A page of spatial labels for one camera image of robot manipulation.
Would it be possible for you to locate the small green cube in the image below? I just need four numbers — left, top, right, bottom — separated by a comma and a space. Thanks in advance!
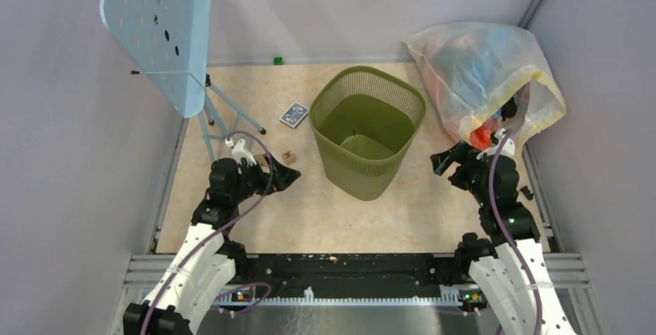
273, 56, 284, 66

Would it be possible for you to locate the red plastic trash bag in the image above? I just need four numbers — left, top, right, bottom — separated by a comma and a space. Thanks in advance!
469, 125, 494, 151

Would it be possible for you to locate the light blue perforated stand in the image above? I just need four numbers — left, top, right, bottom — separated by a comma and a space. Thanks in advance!
100, 0, 266, 152

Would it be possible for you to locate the green mesh trash bin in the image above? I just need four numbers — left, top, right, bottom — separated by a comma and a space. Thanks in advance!
309, 66, 426, 201

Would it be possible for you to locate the small black clip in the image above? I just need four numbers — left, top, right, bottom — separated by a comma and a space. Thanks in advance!
520, 185, 535, 200

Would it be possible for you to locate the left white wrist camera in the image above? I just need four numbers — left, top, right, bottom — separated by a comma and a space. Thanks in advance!
224, 138, 258, 166

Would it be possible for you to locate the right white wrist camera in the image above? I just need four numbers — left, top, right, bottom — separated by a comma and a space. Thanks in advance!
477, 128, 516, 160

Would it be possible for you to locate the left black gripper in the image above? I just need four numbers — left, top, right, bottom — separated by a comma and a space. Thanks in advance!
231, 152, 300, 204

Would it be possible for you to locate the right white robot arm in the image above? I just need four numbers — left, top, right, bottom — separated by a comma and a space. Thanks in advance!
430, 141, 575, 334

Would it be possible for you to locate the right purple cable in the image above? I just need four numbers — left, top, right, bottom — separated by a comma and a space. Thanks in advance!
487, 128, 545, 335

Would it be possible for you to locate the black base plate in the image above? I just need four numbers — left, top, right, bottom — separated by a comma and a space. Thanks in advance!
230, 253, 474, 299

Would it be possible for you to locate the large translucent plastic bag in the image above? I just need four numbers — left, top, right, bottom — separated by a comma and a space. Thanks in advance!
402, 22, 566, 152

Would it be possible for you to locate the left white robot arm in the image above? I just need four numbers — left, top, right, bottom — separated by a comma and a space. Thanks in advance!
122, 156, 302, 334

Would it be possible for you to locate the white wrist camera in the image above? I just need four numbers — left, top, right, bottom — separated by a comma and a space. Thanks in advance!
477, 128, 516, 160
224, 138, 258, 166

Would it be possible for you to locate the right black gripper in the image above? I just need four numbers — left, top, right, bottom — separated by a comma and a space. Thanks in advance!
430, 139, 490, 206

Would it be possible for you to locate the blue playing card deck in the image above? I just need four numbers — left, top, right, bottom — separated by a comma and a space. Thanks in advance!
279, 101, 309, 129

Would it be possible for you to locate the aluminium frame rail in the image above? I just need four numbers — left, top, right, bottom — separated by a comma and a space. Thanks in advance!
122, 253, 590, 308

